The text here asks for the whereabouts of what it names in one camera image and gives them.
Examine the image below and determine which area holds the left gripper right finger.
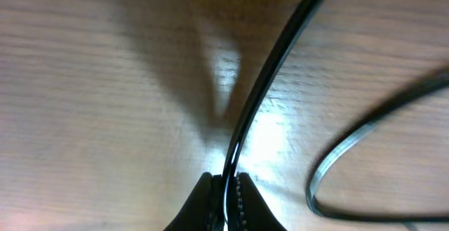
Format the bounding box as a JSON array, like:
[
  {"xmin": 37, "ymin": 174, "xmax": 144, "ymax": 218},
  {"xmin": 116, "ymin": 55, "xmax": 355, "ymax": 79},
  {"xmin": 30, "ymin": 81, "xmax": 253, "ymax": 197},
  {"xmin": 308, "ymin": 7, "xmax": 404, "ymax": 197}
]
[{"xmin": 227, "ymin": 173, "xmax": 286, "ymax": 231}]

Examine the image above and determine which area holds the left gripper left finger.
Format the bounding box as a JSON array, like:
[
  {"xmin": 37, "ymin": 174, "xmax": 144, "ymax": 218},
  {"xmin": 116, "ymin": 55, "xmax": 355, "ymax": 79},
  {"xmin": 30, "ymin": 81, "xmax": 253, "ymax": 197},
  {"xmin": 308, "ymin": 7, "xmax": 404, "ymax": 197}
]
[{"xmin": 163, "ymin": 172, "xmax": 225, "ymax": 231}]

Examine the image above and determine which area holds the black USB cable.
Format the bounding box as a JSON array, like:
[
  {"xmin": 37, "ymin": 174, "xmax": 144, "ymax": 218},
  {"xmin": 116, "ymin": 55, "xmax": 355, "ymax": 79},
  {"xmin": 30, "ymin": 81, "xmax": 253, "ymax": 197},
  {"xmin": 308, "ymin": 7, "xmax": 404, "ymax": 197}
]
[{"xmin": 220, "ymin": 0, "xmax": 449, "ymax": 231}]

